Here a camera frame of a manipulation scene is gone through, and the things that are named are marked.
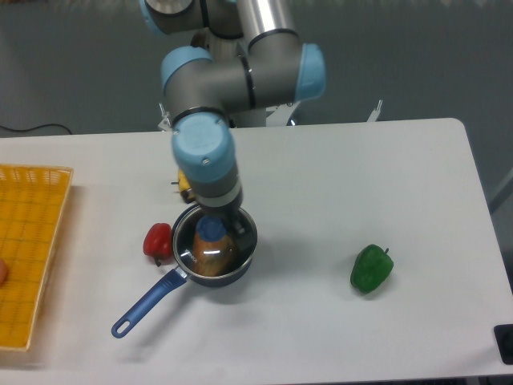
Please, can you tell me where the grey table leg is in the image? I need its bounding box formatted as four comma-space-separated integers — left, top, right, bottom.
487, 168, 513, 215

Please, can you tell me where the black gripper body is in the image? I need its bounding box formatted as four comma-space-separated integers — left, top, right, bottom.
200, 205, 247, 235

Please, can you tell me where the glass pot lid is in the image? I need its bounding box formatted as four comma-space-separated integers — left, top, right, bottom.
172, 205, 257, 287

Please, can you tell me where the black cable on floor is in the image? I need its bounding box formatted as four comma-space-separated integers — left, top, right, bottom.
0, 123, 73, 135

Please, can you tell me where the dark pot blue handle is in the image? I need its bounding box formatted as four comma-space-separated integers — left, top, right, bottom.
111, 205, 257, 338

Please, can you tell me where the yellow woven basket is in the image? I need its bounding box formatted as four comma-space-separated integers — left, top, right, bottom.
1, 164, 74, 351

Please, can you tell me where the green bell pepper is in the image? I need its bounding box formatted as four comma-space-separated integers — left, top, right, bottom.
350, 244, 394, 294

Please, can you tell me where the yellow bell pepper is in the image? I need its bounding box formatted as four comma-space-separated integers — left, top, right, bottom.
171, 169, 196, 204

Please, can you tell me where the red bell pepper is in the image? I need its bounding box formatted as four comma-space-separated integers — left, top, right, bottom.
143, 223, 173, 266

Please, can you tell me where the black device at table edge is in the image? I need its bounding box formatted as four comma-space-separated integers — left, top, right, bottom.
494, 324, 513, 365

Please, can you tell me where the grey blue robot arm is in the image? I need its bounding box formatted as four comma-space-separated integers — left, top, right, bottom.
140, 1, 326, 249

